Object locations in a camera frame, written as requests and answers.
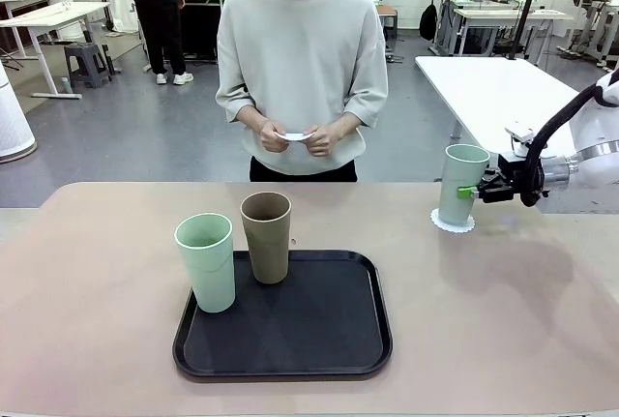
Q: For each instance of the person's right forearm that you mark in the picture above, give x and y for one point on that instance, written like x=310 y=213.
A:
x=251 y=117

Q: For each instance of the white background workbench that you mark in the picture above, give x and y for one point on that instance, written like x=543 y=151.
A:
x=508 y=14

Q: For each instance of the black backpack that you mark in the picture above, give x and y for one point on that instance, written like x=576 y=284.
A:
x=428 y=20

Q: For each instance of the white perforated cylinder appliance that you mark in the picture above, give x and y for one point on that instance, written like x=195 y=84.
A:
x=14 y=127

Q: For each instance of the person's left hand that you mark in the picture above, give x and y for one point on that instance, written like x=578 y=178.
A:
x=326 y=141

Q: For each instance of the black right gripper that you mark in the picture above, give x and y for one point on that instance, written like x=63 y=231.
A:
x=508 y=185

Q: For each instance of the black plastic tray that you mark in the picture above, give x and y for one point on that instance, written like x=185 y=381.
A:
x=290 y=335

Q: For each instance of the white desk with white legs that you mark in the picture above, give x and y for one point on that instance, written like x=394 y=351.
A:
x=48 y=13

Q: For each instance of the person in beige sweatshirt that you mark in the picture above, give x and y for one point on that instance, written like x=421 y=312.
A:
x=300 y=49

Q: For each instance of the white scalloped paper coaster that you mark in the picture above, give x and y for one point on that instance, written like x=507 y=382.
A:
x=454 y=228
x=292 y=136

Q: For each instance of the black background workbench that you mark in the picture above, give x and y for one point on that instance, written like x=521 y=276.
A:
x=198 y=25

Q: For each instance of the person's right hand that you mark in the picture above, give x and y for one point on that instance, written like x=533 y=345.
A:
x=273 y=139

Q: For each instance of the person's left forearm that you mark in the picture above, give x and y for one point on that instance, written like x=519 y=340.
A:
x=348 y=124

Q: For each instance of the small brown-top side table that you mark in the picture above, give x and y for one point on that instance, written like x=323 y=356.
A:
x=387 y=10

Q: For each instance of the tall green cup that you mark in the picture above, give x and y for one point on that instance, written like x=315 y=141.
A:
x=208 y=272
x=459 y=170

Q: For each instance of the black tripod pole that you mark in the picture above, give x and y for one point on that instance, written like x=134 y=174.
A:
x=527 y=10

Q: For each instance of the large white glossy table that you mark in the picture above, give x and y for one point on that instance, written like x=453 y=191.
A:
x=483 y=83

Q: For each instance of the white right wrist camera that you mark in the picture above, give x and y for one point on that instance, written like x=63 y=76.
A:
x=520 y=136

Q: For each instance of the tall brown cup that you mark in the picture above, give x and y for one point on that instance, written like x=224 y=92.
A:
x=266 y=252

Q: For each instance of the grey plastic step stool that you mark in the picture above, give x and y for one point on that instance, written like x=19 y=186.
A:
x=87 y=51

